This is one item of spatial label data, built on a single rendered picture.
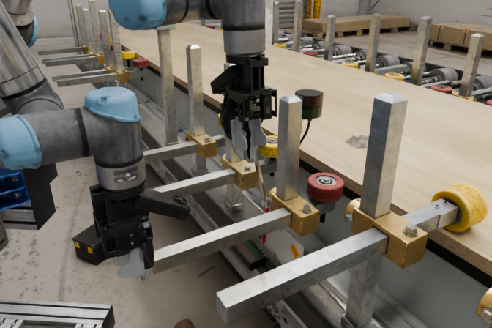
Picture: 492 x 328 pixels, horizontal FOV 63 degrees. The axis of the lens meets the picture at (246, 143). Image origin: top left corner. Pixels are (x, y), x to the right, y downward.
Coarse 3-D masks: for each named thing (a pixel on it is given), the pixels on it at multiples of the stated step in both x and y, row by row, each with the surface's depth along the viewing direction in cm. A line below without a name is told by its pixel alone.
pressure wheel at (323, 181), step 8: (312, 176) 93; (320, 176) 94; (328, 176) 94; (336, 176) 93; (312, 184) 90; (320, 184) 90; (328, 184) 90; (336, 184) 90; (312, 192) 90; (320, 192) 89; (328, 192) 88; (336, 192) 89; (320, 200) 90; (328, 200) 89; (336, 200) 90; (320, 216) 95
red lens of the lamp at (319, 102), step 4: (300, 96) 83; (320, 96) 83; (304, 100) 83; (308, 100) 83; (312, 100) 83; (316, 100) 83; (320, 100) 84; (304, 104) 84; (308, 104) 83; (312, 104) 83; (316, 104) 84; (320, 104) 84
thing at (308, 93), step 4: (296, 92) 86; (300, 92) 85; (304, 92) 85; (308, 92) 85; (312, 92) 85; (316, 92) 85; (320, 92) 85; (304, 96) 83; (308, 96) 83; (312, 96) 83; (316, 96) 83; (308, 120) 88; (308, 124) 88; (308, 128) 88; (304, 136) 89; (300, 140) 89; (300, 144) 89
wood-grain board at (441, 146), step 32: (128, 32) 302; (192, 32) 302; (288, 64) 203; (320, 64) 203; (352, 96) 153; (416, 96) 153; (448, 96) 153; (320, 128) 123; (352, 128) 123; (416, 128) 123; (448, 128) 123; (480, 128) 123; (320, 160) 102; (352, 160) 102; (416, 160) 102; (448, 160) 102; (480, 160) 102; (416, 192) 88; (480, 224) 77; (480, 256) 69
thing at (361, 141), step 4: (352, 136) 112; (356, 136) 113; (360, 136) 114; (364, 136) 112; (368, 136) 112; (348, 140) 112; (352, 140) 112; (356, 140) 112; (360, 140) 112; (364, 140) 112; (356, 144) 110; (360, 144) 109; (364, 144) 109
